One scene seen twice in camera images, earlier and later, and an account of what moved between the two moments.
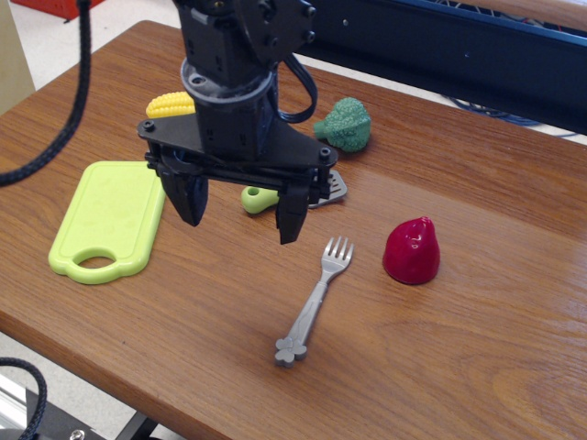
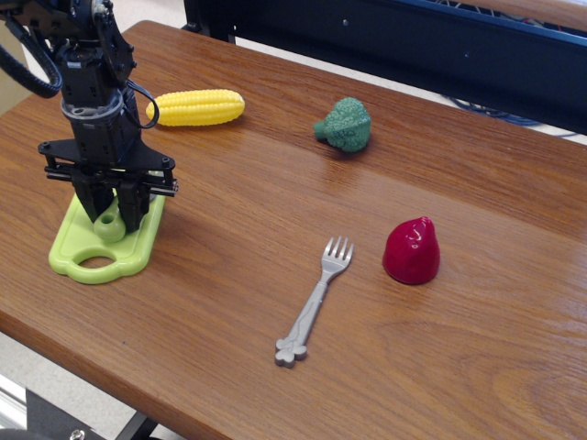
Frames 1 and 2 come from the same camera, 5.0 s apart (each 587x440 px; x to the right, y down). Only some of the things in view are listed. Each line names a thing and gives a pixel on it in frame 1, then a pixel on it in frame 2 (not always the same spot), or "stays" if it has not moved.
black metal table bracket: x=61 y=423 stays
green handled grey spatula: x=256 y=199 → x=110 y=226
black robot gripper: x=235 y=135 → x=106 y=146
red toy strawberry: x=412 y=252 stays
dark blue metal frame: x=525 y=71 stays
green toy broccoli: x=347 y=126 stays
